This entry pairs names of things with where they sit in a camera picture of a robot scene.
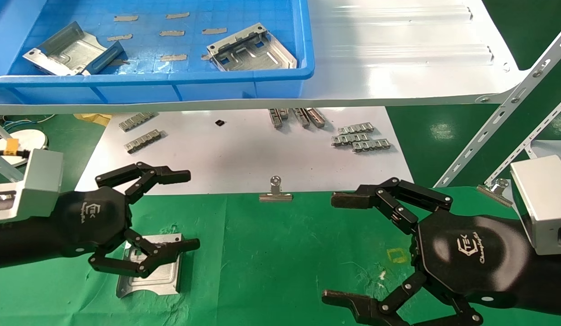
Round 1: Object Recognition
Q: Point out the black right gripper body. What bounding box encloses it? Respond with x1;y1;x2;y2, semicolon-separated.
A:
409;212;534;309

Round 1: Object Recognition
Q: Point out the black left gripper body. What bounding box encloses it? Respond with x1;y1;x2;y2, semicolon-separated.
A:
58;186;133;258

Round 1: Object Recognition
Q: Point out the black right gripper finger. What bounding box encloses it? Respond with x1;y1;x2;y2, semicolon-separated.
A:
331;177;453;235
321;271;484;326

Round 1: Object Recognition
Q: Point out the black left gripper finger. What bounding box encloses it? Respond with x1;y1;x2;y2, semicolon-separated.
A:
88;229;201;278
95;162;192;204

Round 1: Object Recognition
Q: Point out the grey sheet metal part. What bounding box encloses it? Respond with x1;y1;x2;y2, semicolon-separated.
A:
22;21;126;76
116;233;185;298
206;23;298;72

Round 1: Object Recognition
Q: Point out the silver binder clip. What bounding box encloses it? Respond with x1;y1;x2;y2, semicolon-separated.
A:
477;178;513;207
259;176;293;202

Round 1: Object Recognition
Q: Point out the white floor sheet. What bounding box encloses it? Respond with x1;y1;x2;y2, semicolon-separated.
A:
75;107;414;197

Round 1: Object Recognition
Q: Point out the green cloth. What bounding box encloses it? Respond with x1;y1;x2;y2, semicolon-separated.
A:
0;187;561;326

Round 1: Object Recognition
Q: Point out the yellow plastic bag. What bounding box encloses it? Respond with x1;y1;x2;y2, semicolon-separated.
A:
74;113;113;126

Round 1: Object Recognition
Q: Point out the blue plastic bin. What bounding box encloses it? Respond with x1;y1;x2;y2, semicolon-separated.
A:
0;0;315;105

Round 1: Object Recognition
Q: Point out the white round stand base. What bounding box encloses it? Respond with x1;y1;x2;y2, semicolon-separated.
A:
0;117;49;166

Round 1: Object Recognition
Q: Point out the grey aluminium bar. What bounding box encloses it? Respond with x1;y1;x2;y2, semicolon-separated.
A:
0;156;24;182

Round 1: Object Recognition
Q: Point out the white perforated angle bar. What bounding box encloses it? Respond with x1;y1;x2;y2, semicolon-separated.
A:
484;93;561;186
433;23;561;188

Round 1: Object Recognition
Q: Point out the white metal shelf panel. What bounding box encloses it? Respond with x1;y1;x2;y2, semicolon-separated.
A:
0;0;530;115

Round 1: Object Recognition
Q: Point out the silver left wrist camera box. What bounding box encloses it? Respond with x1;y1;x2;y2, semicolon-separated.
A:
0;149;64;225

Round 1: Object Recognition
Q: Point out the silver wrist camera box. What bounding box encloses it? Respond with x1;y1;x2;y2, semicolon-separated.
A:
0;149;64;225
510;155;561;257

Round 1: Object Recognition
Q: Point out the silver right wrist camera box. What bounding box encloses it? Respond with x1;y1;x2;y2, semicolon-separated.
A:
510;155;561;257

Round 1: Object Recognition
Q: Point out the black cable yellow tag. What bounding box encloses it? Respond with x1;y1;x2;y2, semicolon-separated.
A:
0;138;31;159

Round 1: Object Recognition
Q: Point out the thin floor cable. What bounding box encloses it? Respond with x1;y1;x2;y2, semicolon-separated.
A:
0;114;57;129

